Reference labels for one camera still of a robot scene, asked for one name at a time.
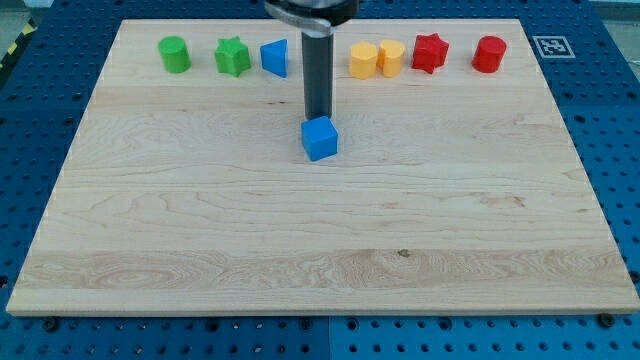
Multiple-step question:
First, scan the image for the yellow heart block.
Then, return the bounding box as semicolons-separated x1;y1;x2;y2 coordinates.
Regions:
377;39;406;78

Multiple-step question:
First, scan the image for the blue triangle block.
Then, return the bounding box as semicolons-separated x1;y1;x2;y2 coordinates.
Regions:
260;39;288;78

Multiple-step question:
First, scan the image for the black bolt left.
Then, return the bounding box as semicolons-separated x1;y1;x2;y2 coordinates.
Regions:
42;317;60;333

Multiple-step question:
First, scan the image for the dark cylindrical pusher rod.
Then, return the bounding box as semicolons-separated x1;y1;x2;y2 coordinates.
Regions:
301;33;334;119

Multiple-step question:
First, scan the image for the white fiducial marker tag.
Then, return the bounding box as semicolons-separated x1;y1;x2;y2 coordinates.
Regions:
533;35;575;59

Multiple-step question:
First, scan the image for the wooden board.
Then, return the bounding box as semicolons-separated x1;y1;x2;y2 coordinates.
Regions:
7;19;639;317

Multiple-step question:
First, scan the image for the black bolt right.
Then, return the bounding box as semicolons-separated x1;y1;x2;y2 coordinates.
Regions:
597;313;616;329

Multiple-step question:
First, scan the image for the green star block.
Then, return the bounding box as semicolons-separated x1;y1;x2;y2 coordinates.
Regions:
214;36;251;77

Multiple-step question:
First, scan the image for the red star block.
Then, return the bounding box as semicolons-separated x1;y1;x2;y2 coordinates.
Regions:
411;33;449;74

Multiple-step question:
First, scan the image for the yellow hexagon block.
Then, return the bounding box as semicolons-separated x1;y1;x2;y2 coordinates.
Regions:
349;42;378;80

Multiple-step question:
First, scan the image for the green cylinder block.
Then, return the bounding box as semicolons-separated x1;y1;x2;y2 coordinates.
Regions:
158;36;191;74

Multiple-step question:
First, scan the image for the red cylinder block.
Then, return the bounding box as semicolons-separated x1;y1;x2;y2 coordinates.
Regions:
472;35;507;73

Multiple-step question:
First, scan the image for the black bolt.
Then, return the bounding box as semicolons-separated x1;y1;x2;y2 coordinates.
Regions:
597;313;616;329
42;317;60;333

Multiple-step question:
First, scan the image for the blue cube block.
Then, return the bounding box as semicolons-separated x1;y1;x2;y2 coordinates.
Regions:
301;116;338;161

